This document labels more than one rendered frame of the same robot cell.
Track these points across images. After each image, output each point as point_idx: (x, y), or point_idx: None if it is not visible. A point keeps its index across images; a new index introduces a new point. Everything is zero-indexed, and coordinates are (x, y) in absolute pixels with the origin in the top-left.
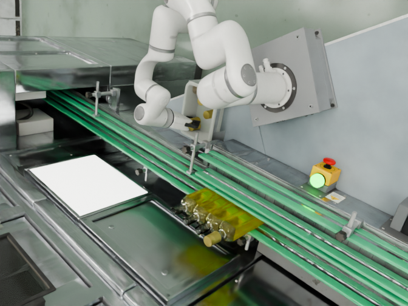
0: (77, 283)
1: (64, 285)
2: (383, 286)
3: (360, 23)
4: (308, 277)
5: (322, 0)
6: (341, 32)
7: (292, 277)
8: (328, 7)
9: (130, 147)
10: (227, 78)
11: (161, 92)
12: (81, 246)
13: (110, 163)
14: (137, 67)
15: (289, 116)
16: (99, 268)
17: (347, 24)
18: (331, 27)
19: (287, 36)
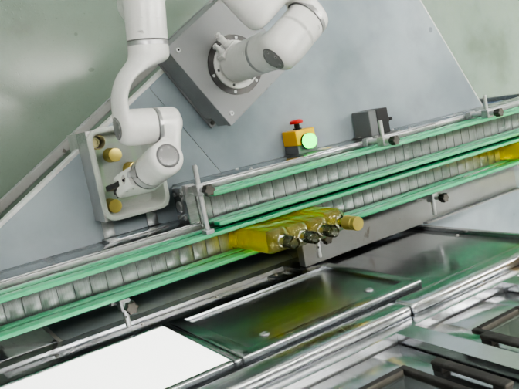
0: (386, 355)
1: (394, 362)
2: (423, 163)
3: (71, 47)
4: (359, 238)
5: (2, 35)
6: (53, 65)
7: (349, 255)
8: (17, 41)
9: (39, 318)
10: (317, 11)
11: (176, 109)
12: (317, 345)
13: (35, 371)
14: (127, 89)
15: (266, 85)
16: (367, 325)
17: (55, 54)
18: (36, 64)
19: (218, 2)
